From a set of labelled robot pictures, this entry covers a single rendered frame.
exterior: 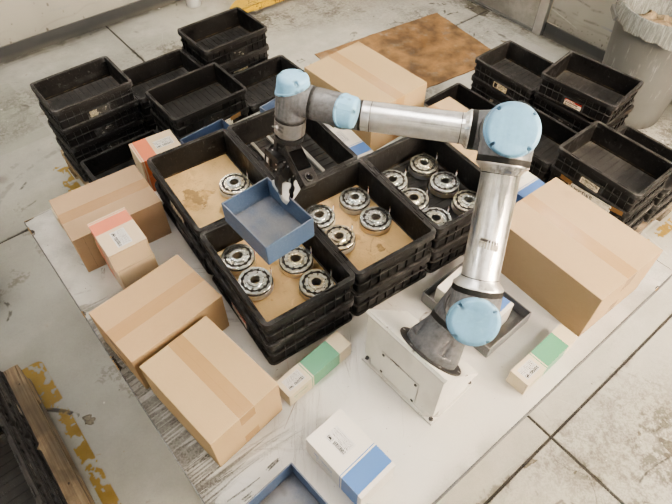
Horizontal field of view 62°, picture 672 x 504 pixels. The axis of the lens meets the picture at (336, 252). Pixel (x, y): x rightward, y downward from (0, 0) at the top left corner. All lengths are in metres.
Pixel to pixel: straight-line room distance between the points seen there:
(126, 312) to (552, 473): 1.67
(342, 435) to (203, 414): 0.35
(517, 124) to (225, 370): 0.93
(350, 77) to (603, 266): 1.19
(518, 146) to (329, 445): 0.85
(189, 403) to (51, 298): 1.58
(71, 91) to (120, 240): 1.59
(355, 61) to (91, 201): 1.17
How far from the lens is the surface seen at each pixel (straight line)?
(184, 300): 1.67
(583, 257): 1.82
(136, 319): 1.67
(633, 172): 2.85
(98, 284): 2.00
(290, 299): 1.66
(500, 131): 1.24
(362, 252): 1.76
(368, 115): 1.40
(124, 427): 2.51
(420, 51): 4.28
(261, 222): 1.53
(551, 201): 1.94
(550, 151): 2.99
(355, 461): 1.48
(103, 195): 2.03
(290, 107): 1.31
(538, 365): 1.72
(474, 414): 1.67
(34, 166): 3.69
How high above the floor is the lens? 2.19
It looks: 51 degrees down
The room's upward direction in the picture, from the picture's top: 1 degrees clockwise
